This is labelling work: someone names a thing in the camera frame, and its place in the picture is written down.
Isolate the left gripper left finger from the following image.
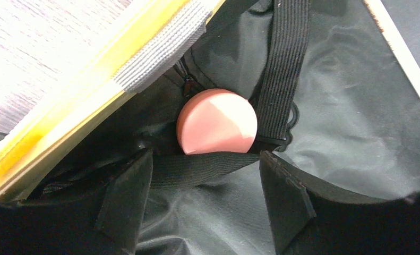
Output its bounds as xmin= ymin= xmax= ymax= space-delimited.
xmin=0 ymin=150 xmax=152 ymax=254

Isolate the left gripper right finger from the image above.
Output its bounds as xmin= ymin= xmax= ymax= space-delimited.
xmin=260 ymin=151 xmax=420 ymax=254

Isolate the yellow hard-shell suitcase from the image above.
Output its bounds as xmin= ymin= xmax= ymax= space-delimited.
xmin=0 ymin=1 xmax=420 ymax=254

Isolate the clear bottle pink cap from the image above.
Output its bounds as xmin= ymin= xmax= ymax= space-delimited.
xmin=176 ymin=89 xmax=258 ymax=155

